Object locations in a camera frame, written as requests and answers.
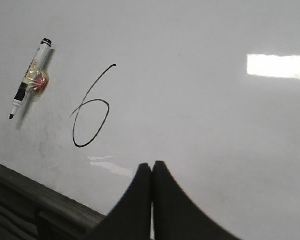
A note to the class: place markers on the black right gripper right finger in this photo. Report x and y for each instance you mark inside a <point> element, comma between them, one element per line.
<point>176,217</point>

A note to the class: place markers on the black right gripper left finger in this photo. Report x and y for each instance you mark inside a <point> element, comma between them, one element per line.
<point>130,219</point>

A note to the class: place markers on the red magnet taped to marker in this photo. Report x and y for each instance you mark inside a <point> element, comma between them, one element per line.
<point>38,81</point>

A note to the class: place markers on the white whiteboard marker pen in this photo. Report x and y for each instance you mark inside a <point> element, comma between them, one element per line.
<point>38,61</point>

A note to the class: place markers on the grey aluminium whiteboard tray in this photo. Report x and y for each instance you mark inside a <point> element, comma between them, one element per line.
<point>23,196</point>

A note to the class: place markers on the white whiteboard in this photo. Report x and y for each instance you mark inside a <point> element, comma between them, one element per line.
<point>210,87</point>

